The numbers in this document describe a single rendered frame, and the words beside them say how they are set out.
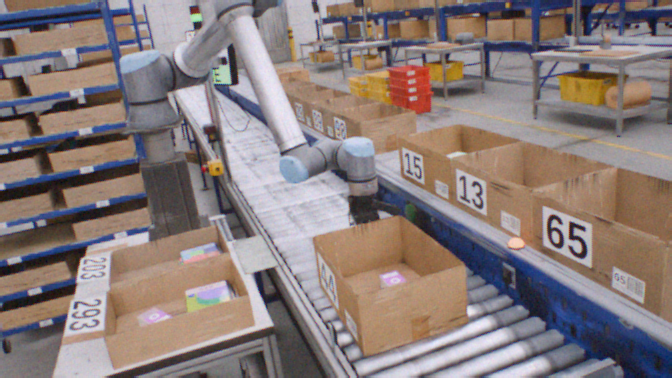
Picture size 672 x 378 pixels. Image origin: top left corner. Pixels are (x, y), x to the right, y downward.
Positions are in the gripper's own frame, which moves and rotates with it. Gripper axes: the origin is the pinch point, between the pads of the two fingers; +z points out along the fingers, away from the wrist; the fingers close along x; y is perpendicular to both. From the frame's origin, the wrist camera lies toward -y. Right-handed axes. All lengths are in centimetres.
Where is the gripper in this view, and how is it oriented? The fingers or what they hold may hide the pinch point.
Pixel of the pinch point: (376, 248)
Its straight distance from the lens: 172.4
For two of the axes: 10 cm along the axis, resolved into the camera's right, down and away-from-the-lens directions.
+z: 1.3, 9.4, 3.2
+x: 3.4, 2.6, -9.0
